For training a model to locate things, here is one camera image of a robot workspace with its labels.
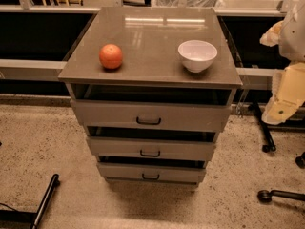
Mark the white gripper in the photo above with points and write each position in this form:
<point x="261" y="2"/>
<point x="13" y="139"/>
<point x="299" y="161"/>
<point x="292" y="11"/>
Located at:
<point x="294" y="37"/>

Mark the grey top drawer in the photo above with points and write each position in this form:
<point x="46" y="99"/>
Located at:
<point x="174" y="117"/>

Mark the grey drawer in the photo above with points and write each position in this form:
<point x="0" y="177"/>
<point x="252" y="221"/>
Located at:
<point x="151" y="173"/>
<point x="147" y="148"/>
<point x="174" y="117"/>

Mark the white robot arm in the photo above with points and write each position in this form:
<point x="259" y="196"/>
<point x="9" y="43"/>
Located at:
<point x="292" y="35"/>

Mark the grey drawer cabinet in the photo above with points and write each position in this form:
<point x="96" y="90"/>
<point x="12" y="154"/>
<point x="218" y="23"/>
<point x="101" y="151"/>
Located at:
<point x="151" y="71"/>

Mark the grey middle drawer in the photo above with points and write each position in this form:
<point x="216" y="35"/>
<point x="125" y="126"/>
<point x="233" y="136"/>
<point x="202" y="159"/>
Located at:
<point x="147" y="148"/>

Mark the grey bottom drawer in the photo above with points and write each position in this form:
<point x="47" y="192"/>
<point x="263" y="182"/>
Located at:
<point x="151" y="173"/>

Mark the white bowl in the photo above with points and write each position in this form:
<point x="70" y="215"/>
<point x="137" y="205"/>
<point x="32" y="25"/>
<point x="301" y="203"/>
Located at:
<point x="196" y="55"/>

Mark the black stand leg right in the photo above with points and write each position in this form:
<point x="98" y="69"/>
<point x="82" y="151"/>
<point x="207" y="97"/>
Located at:
<point x="269" y="145"/>

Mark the black stand leg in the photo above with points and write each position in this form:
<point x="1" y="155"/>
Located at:
<point x="269" y="145"/>
<point x="32" y="219"/>

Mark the black caster far right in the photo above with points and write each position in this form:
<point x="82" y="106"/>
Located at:
<point x="300" y="161"/>

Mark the black caster leg right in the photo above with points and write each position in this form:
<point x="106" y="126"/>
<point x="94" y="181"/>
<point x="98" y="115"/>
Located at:
<point x="265" y="196"/>

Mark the orange fruit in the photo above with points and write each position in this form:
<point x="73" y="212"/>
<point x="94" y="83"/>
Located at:
<point x="110" y="56"/>

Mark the black stand leg left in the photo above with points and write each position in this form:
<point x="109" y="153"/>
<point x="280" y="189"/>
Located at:
<point x="32" y="219"/>

